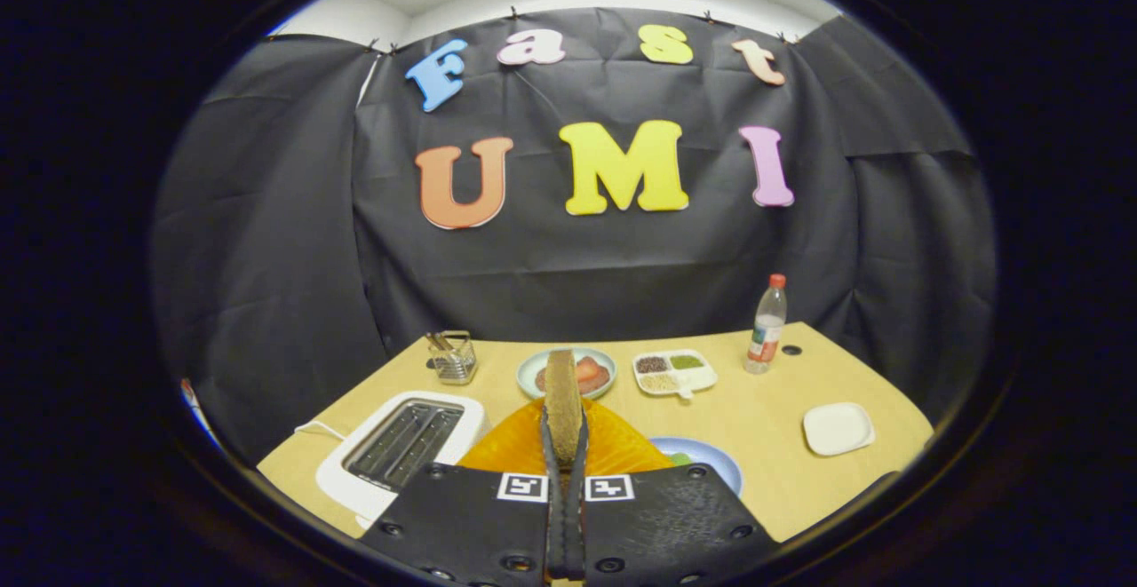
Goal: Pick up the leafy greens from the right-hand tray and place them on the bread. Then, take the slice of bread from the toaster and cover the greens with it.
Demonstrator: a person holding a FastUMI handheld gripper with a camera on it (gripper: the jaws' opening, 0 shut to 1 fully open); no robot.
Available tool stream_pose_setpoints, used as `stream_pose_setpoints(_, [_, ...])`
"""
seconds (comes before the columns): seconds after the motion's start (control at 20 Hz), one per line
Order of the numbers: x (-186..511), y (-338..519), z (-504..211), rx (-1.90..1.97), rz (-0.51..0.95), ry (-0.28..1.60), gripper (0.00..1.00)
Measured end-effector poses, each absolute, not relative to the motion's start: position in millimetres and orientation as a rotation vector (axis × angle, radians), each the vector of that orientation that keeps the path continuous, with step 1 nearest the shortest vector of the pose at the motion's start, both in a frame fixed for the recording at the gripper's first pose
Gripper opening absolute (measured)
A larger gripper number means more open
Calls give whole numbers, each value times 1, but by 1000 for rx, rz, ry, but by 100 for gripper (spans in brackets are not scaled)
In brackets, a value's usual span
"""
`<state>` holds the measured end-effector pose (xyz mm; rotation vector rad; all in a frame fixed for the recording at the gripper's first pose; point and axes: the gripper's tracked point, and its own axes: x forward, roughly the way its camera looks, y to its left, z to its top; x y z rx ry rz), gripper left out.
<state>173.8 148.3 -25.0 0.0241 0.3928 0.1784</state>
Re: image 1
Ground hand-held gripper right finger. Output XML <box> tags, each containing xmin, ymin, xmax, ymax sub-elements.
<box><xmin>567</xmin><ymin>399</ymin><xmax>781</xmax><ymax>587</ymax></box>

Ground pale green round plate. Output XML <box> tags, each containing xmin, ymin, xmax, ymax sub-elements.
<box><xmin>517</xmin><ymin>346</ymin><xmax>617</xmax><ymax>401</ymax></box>

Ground white toaster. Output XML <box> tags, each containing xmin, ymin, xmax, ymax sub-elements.
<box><xmin>315</xmin><ymin>390</ymin><xmax>488</xmax><ymax>530</ymax></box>

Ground brown toast bread slice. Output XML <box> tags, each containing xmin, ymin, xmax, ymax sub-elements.
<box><xmin>544</xmin><ymin>349</ymin><xmax>584</xmax><ymax>468</ymax></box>

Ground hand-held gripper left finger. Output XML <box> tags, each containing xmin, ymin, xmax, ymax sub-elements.
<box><xmin>360</xmin><ymin>399</ymin><xmax>569</xmax><ymax>587</ymax></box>

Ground white square plate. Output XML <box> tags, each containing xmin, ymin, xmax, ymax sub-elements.
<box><xmin>802</xmin><ymin>402</ymin><xmax>876</xmax><ymax>456</ymax></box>

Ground brown sausage slices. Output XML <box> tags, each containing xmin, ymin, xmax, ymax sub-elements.
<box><xmin>535</xmin><ymin>365</ymin><xmax>613</xmax><ymax>396</ymax></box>

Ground black backdrop cloth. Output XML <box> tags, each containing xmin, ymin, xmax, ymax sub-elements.
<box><xmin>151</xmin><ymin>8</ymin><xmax>998</xmax><ymax>464</ymax></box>

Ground clear red-capped water bottle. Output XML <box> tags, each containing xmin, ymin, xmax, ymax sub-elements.
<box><xmin>744</xmin><ymin>274</ymin><xmax>788</xmax><ymax>376</ymax></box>

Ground blue round plate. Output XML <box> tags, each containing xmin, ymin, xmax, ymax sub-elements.
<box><xmin>648</xmin><ymin>437</ymin><xmax>743</xmax><ymax>496</ymax></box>

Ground white divided condiment tray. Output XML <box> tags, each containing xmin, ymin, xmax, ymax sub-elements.
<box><xmin>632</xmin><ymin>349</ymin><xmax>719</xmax><ymax>401</ymax></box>

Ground wire mesh utensil holder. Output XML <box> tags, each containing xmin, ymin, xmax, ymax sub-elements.
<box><xmin>426</xmin><ymin>330</ymin><xmax>478</xmax><ymax>385</ymax></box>

